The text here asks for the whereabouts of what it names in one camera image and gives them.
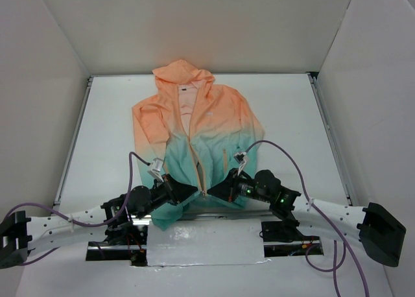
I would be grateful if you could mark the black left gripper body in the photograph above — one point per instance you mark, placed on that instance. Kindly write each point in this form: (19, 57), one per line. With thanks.
(173, 189)

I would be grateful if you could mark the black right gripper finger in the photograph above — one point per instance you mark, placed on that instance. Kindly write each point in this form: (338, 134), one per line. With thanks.
(226, 184)
(224, 195)

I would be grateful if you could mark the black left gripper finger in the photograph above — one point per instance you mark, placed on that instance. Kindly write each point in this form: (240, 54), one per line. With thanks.
(180, 189)
(188, 199)

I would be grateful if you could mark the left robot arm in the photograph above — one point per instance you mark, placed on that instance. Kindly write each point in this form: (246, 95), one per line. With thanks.
(22, 235)

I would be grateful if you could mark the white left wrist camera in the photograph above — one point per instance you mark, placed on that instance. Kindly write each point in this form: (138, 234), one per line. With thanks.
(155, 169)

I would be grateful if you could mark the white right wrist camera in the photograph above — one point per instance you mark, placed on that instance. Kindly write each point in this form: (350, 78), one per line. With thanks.
(242, 160)

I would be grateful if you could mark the aluminium table frame rail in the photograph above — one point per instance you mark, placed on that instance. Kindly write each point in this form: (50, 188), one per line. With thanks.
(312, 75)

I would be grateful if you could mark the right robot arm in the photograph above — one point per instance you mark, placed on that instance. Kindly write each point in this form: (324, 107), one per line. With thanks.
(371, 228)

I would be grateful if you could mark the orange and teal hooded jacket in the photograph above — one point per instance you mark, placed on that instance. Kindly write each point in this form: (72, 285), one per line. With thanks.
(195, 126)

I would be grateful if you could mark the white taped front panel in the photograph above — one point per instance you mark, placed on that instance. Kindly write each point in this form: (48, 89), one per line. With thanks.
(206, 243)

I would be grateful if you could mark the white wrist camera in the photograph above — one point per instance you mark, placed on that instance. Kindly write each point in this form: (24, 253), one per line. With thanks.
(242, 160)
(155, 169)

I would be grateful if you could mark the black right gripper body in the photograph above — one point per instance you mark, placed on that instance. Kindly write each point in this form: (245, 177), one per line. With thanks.
(231, 184)

